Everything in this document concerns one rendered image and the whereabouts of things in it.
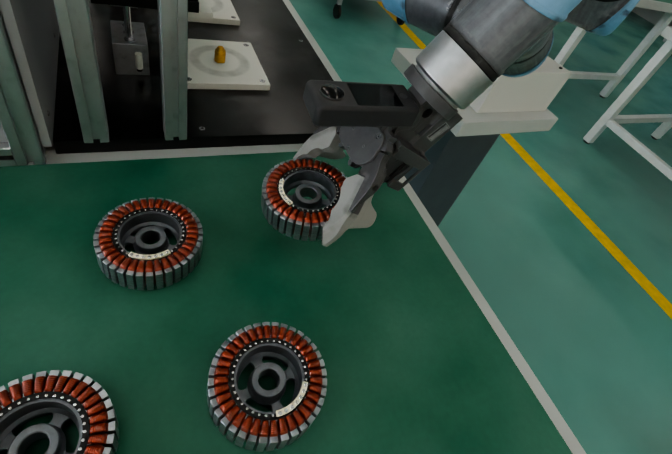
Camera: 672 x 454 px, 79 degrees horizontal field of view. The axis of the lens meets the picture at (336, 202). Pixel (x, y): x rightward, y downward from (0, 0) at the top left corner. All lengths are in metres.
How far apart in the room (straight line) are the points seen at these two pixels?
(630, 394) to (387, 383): 1.46
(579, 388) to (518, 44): 1.43
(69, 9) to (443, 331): 0.56
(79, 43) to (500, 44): 0.45
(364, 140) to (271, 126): 0.27
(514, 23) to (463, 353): 0.37
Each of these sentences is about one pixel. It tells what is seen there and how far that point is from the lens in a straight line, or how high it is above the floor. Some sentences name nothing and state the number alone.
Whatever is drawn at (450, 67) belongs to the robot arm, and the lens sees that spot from 0.43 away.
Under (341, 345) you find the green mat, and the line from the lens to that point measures 0.49.
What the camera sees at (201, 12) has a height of 0.88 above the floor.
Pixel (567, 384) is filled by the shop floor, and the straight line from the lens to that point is 1.71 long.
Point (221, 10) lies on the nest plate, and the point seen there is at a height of 0.78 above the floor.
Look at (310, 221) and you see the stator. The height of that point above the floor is 0.84.
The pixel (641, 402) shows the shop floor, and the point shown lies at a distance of 1.90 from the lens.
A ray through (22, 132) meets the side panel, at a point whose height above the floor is 0.80.
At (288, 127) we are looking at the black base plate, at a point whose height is 0.77.
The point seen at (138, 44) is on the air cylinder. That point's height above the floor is 0.82.
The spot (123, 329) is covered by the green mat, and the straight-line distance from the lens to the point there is 0.49.
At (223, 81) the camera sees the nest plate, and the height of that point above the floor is 0.78.
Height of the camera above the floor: 1.18
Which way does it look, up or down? 44 degrees down
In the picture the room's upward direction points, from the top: 21 degrees clockwise
